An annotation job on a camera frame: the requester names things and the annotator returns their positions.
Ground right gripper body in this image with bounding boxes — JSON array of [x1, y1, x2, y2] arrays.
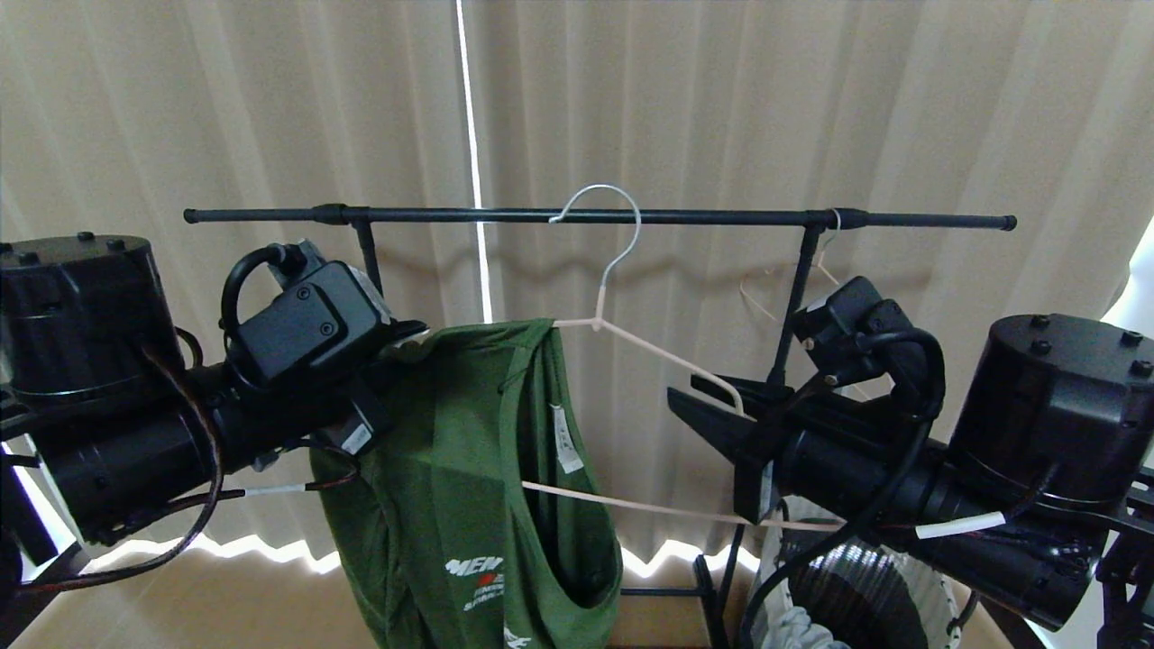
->
[[735, 379, 948, 535]]

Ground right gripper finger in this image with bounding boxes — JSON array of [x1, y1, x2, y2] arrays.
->
[[667, 388, 767, 465], [691, 374, 794, 402]]

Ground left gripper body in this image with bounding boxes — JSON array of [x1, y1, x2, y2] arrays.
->
[[180, 365, 402, 479]]

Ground pink clothes hanger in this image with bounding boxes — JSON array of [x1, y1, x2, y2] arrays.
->
[[739, 209, 844, 325], [521, 184, 848, 533]]

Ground green long-sleeved shirt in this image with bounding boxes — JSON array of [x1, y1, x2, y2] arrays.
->
[[309, 317, 623, 649]]

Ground white laundry basket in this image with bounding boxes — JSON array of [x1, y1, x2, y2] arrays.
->
[[748, 496, 979, 649]]

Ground black clothes rack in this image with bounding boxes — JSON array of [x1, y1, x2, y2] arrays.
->
[[183, 204, 1018, 649]]

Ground pale grey shorts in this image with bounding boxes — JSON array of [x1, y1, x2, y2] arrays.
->
[[766, 606, 853, 649]]

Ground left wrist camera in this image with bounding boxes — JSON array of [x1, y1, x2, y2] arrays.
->
[[230, 239, 429, 390]]

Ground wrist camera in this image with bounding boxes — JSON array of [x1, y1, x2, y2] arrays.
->
[[230, 239, 429, 390], [793, 275, 948, 425]]

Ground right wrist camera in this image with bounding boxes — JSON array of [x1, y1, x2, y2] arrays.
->
[[793, 275, 948, 425]]

